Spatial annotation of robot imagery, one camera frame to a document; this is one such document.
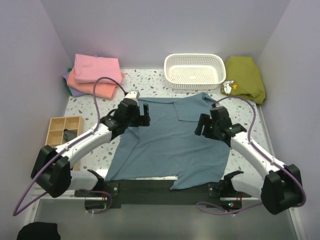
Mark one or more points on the olive green t shirt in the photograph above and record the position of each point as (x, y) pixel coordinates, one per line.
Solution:
(243, 79)

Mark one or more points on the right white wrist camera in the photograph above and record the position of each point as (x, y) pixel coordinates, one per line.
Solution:
(216, 105)

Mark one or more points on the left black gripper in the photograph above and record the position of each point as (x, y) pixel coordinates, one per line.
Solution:
(142, 120)

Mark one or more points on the green folded t shirt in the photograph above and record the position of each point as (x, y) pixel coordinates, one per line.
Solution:
(66, 78)

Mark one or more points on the salmon folded t shirt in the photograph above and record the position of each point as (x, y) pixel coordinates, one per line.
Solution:
(105, 88)

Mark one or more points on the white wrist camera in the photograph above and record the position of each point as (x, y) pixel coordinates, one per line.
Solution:
(133, 95)
(216, 105)

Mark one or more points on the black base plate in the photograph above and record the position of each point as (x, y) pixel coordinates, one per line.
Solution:
(115, 194)

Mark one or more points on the white plastic basket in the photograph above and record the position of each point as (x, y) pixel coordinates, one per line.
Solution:
(194, 71)

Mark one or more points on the black object bottom left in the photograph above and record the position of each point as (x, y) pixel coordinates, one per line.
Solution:
(39, 231)

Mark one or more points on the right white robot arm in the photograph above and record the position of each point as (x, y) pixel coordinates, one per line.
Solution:
(282, 186)

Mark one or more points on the grey item in tray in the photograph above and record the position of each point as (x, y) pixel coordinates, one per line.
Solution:
(67, 135)

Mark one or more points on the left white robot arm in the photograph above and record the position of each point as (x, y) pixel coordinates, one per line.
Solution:
(53, 169)

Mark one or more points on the blue t shirt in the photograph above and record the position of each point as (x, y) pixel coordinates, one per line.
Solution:
(169, 146)

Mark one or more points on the wooden compartment tray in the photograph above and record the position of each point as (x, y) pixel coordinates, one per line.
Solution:
(55, 134)

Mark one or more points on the lilac folded t shirt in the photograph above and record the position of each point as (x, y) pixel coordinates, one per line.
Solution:
(75, 92)

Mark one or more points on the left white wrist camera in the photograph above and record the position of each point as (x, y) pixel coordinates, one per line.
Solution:
(133, 95)

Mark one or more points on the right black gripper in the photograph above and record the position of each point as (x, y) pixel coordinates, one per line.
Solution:
(204, 120)

